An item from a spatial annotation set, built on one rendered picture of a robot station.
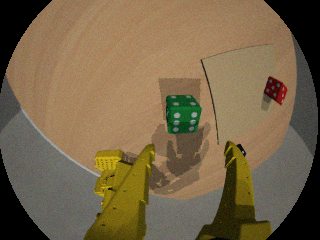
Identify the red die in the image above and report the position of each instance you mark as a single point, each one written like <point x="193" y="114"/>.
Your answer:
<point x="276" y="90"/>

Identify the black die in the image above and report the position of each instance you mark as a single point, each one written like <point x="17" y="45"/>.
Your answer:
<point x="242" y="150"/>

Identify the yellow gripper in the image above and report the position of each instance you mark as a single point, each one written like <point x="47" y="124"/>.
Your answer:
<point x="124" y="216"/>

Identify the green die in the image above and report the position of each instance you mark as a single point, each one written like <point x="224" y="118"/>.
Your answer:
<point x="182" y="114"/>

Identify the tan square mat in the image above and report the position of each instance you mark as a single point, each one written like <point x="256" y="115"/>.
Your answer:
<point x="237" y="80"/>

